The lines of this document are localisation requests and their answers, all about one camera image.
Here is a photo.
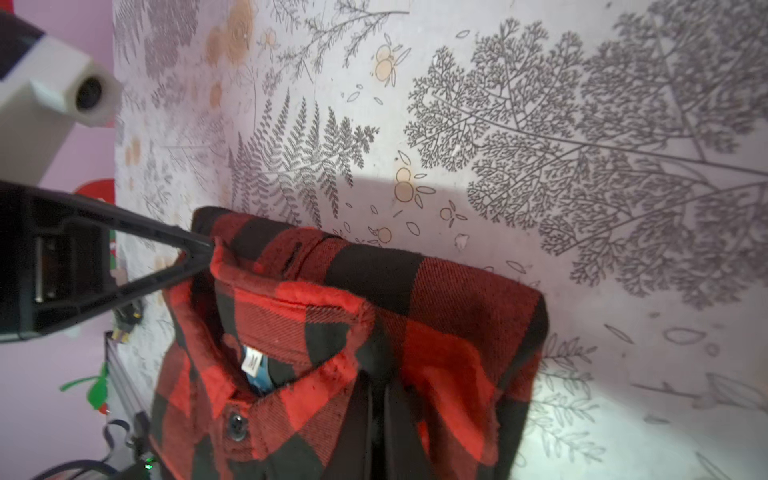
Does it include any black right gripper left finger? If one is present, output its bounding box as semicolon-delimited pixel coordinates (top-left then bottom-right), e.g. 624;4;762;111
322;373;372;480

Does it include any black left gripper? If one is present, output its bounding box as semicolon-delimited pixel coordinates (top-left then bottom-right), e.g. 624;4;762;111
1;181;213;343

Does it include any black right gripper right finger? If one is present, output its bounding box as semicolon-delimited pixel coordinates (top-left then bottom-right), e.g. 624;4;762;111
383;380;435;480

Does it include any red black plaid shirt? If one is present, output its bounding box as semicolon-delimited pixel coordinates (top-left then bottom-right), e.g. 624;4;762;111
150;207;549;479

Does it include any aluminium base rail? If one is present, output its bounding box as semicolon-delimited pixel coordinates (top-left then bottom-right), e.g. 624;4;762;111
101;331;157;480

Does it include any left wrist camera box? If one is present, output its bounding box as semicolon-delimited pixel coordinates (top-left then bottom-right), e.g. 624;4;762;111
1;11;122;186

